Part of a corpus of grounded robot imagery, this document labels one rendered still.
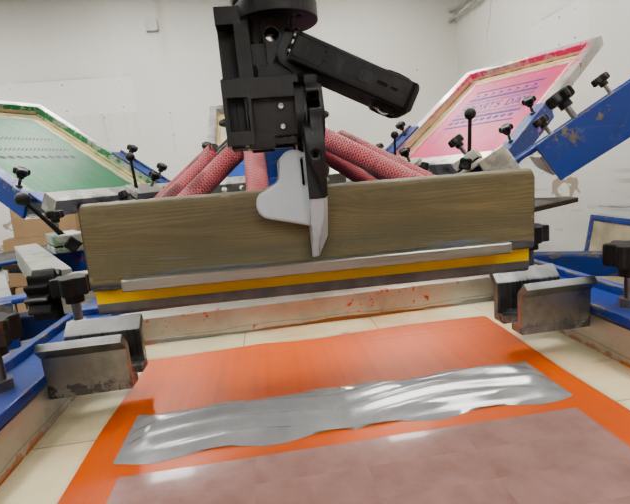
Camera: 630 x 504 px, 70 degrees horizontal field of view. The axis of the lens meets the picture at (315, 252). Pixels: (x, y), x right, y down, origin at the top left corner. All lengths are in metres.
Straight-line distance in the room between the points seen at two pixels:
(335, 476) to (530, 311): 0.25
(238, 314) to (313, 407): 0.23
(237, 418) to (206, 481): 0.07
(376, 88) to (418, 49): 4.57
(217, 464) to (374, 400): 0.13
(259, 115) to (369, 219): 0.13
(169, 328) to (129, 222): 0.23
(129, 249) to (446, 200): 0.28
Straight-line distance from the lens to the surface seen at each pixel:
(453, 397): 0.40
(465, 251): 0.43
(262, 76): 0.41
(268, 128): 0.38
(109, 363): 0.44
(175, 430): 0.39
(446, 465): 0.33
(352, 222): 0.41
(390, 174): 1.07
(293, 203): 0.38
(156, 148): 4.67
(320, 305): 0.59
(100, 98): 4.84
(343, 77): 0.40
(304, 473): 0.33
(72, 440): 0.44
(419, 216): 0.42
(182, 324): 0.61
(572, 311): 0.51
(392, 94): 0.40
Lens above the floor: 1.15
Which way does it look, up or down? 10 degrees down
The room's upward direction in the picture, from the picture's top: 5 degrees counter-clockwise
